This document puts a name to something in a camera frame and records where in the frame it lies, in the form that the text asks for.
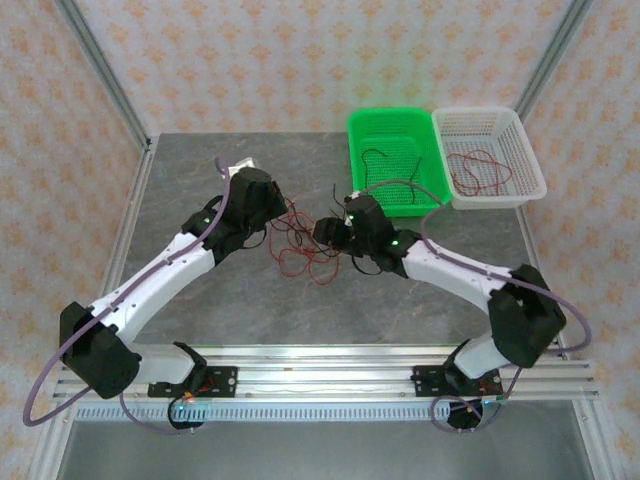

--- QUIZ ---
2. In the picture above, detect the green plastic basket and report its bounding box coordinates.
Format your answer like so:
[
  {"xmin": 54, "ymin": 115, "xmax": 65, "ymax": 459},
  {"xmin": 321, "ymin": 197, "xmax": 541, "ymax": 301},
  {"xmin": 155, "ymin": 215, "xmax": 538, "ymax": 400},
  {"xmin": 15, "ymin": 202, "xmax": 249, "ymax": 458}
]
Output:
[{"xmin": 347, "ymin": 107, "xmax": 452, "ymax": 220}]

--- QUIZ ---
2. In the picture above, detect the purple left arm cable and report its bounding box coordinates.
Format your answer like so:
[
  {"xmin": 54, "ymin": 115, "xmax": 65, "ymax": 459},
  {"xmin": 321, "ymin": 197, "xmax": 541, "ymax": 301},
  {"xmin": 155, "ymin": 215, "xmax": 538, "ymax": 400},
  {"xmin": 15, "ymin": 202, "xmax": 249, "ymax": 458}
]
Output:
[{"xmin": 23, "ymin": 157, "xmax": 236, "ymax": 436}]

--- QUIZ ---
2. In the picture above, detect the thin black wrist wire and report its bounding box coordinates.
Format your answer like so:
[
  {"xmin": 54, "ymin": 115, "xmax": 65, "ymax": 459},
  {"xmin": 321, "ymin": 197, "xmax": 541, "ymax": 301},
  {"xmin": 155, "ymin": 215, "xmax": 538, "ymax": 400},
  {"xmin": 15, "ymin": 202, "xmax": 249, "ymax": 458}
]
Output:
[
  {"xmin": 349, "ymin": 252, "xmax": 389, "ymax": 277},
  {"xmin": 239, "ymin": 222, "xmax": 269, "ymax": 251}
]

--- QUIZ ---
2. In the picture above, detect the slotted white cable duct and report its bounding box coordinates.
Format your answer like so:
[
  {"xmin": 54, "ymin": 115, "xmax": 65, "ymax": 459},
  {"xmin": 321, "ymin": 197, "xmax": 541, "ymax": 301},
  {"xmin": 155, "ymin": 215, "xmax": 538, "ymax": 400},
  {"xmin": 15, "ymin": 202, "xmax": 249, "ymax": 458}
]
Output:
[{"xmin": 74, "ymin": 402, "xmax": 501, "ymax": 425}]

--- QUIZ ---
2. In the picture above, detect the aluminium table side rail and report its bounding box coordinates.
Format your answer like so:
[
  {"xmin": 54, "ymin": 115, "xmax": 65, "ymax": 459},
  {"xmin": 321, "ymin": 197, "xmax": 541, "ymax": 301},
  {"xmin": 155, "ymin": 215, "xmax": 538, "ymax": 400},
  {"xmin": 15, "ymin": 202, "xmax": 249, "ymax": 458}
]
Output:
[
  {"xmin": 514, "ymin": 207, "xmax": 616, "ymax": 480},
  {"xmin": 27, "ymin": 139, "xmax": 159, "ymax": 480}
]

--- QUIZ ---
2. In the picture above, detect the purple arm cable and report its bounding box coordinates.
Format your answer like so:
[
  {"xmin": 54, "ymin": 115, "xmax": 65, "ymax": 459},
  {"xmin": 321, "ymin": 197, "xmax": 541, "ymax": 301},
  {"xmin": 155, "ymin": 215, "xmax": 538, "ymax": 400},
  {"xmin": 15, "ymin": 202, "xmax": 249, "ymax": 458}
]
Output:
[
  {"xmin": 352, "ymin": 179, "xmax": 594, "ymax": 434},
  {"xmin": 23, "ymin": 157, "xmax": 236, "ymax": 436}
]

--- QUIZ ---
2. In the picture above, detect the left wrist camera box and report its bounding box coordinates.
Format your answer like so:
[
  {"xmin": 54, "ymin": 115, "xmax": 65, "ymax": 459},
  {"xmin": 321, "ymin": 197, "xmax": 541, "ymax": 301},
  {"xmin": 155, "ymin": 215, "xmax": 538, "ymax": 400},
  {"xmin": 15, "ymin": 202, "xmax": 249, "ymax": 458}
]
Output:
[{"xmin": 227, "ymin": 156, "xmax": 260, "ymax": 175}]

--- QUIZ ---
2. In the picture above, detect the white plastic basket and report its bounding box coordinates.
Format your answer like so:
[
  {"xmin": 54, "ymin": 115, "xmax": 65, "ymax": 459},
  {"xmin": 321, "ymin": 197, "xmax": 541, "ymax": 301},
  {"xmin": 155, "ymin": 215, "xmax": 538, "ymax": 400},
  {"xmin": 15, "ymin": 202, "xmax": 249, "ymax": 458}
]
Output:
[{"xmin": 431, "ymin": 105, "xmax": 548, "ymax": 211}]

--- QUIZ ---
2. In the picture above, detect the aluminium frame post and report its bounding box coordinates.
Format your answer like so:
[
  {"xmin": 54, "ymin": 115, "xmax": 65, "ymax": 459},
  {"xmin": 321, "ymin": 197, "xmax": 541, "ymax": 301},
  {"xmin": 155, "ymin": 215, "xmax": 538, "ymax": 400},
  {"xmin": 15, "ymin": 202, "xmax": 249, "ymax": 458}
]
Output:
[
  {"xmin": 52, "ymin": 0, "xmax": 154, "ymax": 151},
  {"xmin": 512, "ymin": 0, "xmax": 596, "ymax": 121}
]

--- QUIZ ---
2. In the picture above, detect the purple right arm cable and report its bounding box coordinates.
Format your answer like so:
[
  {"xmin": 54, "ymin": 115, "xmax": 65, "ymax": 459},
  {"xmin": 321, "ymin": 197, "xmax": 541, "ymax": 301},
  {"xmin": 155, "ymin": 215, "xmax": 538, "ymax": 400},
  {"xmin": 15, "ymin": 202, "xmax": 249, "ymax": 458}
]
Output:
[{"xmin": 352, "ymin": 179, "xmax": 594, "ymax": 434}]

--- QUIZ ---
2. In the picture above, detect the thin red cable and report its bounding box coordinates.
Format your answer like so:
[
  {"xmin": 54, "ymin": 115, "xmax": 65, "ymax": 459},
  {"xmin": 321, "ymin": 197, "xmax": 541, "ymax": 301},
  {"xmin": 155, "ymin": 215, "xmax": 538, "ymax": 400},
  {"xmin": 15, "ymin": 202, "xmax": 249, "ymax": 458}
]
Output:
[
  {"xmin": 269, "ymin": 197, "xmax": 346, "ymax": 287},
  {"xmin": 445, "ymin": 149, "xmax": 515, "ymax": 197},
  {"xmin": 269, "ymin": 219, "xmax": 341, "ymax": 279}
]

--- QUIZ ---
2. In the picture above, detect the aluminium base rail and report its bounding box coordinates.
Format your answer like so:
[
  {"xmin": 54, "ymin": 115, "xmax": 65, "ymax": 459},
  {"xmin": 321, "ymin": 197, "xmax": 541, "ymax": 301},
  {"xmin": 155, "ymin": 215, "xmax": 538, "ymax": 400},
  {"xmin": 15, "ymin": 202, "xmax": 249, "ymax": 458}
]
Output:
[{"xmin": 52, "ymin": 343, "xmax": 600, "ymax": 403}]

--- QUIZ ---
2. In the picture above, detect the small circuit board green light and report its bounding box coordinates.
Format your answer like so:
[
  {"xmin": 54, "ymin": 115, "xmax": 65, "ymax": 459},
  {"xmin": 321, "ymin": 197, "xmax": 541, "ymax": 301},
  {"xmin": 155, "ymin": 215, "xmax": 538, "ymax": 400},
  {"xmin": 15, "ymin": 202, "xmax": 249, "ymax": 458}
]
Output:
[
  {"xmin": 446, "ymin": 397, "xmax": 503, "ymax": 432},
  {"xmin": 167, "ymin": 394, "xmax": 209, "ymax": 432}
]

